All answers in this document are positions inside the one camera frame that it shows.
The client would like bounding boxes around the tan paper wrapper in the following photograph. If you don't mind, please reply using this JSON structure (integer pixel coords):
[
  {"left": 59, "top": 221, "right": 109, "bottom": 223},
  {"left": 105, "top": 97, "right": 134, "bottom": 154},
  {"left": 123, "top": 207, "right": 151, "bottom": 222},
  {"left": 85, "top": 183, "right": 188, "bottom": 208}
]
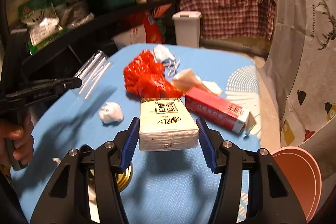
[{"left": 172, "top": 68, "right": 204, "bottom": 92}]

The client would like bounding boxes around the gold metal lid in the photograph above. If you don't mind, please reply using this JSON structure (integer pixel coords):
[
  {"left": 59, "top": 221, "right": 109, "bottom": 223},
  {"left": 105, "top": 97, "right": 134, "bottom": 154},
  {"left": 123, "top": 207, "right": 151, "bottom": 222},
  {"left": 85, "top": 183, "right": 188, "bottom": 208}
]
[{"left": 88, "top": 161, "right": 133, "bottom": 192}]

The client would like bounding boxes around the red and white carton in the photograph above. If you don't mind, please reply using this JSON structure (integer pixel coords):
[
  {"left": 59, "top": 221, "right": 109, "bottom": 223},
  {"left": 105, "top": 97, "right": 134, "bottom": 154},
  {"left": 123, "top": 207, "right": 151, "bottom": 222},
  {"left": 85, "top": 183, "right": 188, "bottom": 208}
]
[{"left": 184, "top": 86, "right": 251, "bottom": 134}]

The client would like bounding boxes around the clear bag of dark goods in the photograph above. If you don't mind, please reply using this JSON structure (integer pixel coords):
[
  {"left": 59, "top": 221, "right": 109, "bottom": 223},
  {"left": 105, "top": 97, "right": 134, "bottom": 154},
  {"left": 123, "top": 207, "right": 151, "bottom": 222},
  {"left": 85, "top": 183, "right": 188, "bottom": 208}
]
[{"left": 60, "top": 0, "right": 95, "bottom": 30}]

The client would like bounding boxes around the blue tablecloth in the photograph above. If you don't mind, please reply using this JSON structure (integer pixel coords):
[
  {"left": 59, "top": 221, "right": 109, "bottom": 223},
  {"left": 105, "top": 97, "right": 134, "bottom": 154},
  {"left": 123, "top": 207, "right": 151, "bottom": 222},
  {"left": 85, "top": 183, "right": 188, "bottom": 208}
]
[{"left": 12, "top": 43, "right": 263, "bottom": 224}]

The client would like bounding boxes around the white paper ball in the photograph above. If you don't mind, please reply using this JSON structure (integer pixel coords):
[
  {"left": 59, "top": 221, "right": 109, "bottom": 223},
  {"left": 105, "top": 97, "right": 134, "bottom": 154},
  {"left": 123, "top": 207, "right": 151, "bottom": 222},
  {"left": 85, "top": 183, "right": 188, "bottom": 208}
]
[{"left": 99, "top": 102, "right": 124, "bottom": 124}]

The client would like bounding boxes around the blue face mask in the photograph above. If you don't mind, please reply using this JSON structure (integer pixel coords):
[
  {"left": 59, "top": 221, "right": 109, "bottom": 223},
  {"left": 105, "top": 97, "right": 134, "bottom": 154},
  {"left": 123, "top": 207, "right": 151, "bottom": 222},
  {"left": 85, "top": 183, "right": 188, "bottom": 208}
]
[{"left": 152, "top": 45, "right": 182, "bottom": 78}]

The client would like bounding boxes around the pink plastic basin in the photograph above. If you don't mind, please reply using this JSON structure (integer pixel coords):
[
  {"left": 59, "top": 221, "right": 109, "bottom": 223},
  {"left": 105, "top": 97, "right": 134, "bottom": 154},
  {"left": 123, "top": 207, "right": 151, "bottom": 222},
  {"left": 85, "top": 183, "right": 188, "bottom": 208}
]
[{"left": 270, "top": 146, "right": 322, "bottom": 224}]

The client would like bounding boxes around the red plastic bag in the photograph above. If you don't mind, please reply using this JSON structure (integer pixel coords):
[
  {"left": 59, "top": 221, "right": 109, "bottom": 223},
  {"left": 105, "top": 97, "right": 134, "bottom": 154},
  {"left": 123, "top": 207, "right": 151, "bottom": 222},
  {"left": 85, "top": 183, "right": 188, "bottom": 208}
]
[{"left": 123, "top": 50, "right": 184, "bottom": 99}]

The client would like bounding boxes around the clear plastic wrapper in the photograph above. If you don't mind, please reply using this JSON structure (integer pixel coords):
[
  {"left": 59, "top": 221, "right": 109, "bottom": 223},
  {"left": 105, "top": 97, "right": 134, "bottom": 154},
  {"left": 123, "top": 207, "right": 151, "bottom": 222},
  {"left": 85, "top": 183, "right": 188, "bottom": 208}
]
[{"left": 72, "top": 50, "right": 113, "bottom": 100}]

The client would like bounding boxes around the white deer print cloth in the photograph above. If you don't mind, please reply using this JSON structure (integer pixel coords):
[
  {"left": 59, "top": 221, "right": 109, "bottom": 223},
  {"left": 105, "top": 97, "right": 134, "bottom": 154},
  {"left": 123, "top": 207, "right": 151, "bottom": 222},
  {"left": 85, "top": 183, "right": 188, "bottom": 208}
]
[{"left": 262, "top": 0, "right": 336, "bottom": 180}]

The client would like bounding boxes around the black shelf rack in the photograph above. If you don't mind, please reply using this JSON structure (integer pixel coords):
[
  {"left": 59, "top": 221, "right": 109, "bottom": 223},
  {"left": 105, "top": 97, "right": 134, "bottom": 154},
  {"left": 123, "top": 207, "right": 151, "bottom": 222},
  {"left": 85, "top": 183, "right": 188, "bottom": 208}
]
[{"left": 0, "top": 0, "right": 180, "bottom": 98}]

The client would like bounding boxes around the person's left hand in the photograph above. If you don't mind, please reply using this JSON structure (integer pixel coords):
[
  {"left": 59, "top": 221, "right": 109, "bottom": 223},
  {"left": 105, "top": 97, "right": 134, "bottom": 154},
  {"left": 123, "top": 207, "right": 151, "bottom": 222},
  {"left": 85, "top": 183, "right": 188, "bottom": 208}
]
[{"left": 0, "top": 119, "right": 34, "bottom": 165}]

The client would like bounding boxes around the cream tissue pack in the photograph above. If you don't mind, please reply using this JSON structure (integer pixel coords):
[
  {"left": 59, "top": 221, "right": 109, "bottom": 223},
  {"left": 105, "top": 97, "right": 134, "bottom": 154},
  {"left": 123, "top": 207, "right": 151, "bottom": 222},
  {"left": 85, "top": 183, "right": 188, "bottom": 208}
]
[{"left": 139, "top": 97, "right": 200, "bottom": 152}]

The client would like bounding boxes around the red plaid shirt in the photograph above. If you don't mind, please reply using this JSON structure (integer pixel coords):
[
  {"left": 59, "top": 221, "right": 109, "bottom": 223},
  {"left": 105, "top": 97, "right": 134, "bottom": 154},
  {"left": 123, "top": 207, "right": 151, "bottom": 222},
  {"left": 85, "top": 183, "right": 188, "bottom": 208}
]
[{"left": 175, "top": 0, "right": 277, "bottom": 41}]

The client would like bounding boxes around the green and white packet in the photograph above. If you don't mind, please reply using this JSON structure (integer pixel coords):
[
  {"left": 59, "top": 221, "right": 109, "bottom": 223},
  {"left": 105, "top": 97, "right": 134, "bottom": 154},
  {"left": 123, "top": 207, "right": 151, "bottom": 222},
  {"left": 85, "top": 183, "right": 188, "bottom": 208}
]
[{"left": 18, "top": 0, "right": 64, "bottom": 54}]

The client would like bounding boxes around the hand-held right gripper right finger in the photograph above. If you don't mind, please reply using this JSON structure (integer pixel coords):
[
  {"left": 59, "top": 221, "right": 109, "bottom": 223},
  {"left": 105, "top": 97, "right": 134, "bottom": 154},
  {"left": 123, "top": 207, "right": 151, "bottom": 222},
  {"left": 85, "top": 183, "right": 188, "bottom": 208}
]
[{"left": 196, "top": 117, "right": 307, "bottom": 224}]

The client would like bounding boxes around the white sack with red print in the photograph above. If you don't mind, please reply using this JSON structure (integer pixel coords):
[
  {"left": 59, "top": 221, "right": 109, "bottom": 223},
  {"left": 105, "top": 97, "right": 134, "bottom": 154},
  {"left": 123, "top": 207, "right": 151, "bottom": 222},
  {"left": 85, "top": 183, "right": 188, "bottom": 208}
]
[{"left": 112, "top": 24, "right": 148, "bottom": 50}]

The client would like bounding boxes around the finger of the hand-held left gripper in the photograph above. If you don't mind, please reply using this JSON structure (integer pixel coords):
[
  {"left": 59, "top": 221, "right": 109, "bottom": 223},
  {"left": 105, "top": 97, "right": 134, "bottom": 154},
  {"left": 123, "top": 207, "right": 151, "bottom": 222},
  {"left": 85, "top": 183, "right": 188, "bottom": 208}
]
[{"left": 54, "top": 77, "right": 83, "bottom": 90}]

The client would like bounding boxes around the white pedal bin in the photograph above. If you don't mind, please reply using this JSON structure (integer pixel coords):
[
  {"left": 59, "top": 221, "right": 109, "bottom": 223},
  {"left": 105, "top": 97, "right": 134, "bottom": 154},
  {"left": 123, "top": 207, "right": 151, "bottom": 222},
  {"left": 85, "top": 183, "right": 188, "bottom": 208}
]
[{"left": 172, "top": 11, "right": 202, "bottom": 49}]

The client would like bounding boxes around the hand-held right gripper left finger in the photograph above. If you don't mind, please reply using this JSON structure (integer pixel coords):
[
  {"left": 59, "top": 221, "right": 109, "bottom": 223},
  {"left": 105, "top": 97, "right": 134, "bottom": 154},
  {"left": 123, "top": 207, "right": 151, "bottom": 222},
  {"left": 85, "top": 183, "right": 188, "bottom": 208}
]
[{"left": 30, "top": 117, "right": 141, "bottom": 224}]

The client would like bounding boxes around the orange printed bag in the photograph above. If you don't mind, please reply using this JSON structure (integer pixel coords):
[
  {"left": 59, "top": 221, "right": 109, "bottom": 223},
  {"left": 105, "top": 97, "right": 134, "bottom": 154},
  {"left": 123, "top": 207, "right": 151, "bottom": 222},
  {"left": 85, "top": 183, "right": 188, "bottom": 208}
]
[{"left": 143, "top": 13, "right": 165, "bottom": 44}]

